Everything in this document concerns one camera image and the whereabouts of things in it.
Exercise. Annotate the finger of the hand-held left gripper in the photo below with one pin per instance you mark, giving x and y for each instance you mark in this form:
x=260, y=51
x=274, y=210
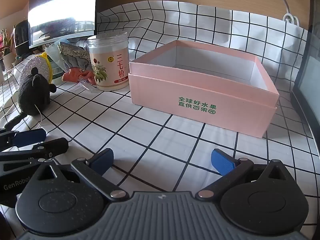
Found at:
x=51, y=147
x=30, y=136

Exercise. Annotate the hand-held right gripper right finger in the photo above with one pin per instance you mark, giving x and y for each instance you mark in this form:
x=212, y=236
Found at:
x=223, y=163

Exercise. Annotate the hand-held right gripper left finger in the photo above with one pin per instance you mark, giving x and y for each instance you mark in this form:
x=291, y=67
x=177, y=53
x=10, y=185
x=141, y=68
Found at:
x=103, y=161

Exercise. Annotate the black plush toy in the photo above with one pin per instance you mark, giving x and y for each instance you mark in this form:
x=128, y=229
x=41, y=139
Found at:
x=33, y=95

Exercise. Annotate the pink cardboard box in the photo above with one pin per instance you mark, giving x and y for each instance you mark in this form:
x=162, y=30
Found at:
x=200, y=97

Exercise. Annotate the silver glitter round pad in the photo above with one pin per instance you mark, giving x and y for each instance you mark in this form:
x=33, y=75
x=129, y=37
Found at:
x=33, y=63

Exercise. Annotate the orange plush toy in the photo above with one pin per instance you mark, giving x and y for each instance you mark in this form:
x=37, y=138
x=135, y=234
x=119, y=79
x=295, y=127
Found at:
x=78, y=75

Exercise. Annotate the grey patterned fabric pouch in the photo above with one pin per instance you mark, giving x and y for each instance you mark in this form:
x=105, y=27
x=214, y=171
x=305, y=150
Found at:
x=73, y=55

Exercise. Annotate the green lid glass jar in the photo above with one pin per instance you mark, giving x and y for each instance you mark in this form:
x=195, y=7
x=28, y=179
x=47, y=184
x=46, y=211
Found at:
x=57, y=73

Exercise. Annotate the clear plastic bag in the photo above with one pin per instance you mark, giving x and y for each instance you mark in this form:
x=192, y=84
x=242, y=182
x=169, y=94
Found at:
x=53, y=48

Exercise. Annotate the potted plant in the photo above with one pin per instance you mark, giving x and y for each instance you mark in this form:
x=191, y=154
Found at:
x=7, y=47

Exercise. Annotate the clear jar with floral label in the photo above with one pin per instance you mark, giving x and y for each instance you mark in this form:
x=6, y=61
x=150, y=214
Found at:
x=110, y=65

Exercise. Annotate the black cylindrical speaker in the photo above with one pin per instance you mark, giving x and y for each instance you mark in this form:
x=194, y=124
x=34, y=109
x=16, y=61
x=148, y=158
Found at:
x=22, y=37

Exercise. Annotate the flat screen monitor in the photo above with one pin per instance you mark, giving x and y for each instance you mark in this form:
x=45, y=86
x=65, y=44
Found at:
x=60, y=10

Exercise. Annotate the dark framed screen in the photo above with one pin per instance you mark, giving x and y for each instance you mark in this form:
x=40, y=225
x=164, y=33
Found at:
x=308, y=62

